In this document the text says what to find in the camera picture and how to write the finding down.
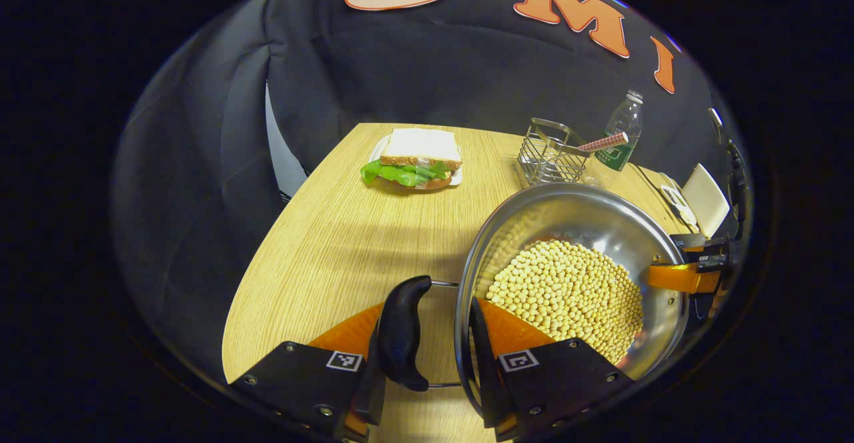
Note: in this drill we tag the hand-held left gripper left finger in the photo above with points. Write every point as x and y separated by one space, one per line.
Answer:
369 389

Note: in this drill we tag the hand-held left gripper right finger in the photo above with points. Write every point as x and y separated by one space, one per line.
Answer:
484 376

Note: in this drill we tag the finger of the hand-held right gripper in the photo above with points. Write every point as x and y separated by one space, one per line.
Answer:
680 277
707 248

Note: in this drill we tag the pile of yellow soybeans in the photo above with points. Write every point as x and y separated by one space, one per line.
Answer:
567 296

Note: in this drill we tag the white divided bean dish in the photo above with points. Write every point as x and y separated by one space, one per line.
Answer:
677 203

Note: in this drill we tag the clear plastic water bottle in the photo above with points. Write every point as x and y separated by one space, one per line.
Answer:
624 129

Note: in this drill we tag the red checkered stick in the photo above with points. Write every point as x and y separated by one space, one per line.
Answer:
604 141

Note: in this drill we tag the sandwich with lettuce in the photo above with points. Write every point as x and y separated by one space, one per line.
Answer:
420 153

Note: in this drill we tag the black backdrop cloth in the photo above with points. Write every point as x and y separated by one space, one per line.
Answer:
413 69

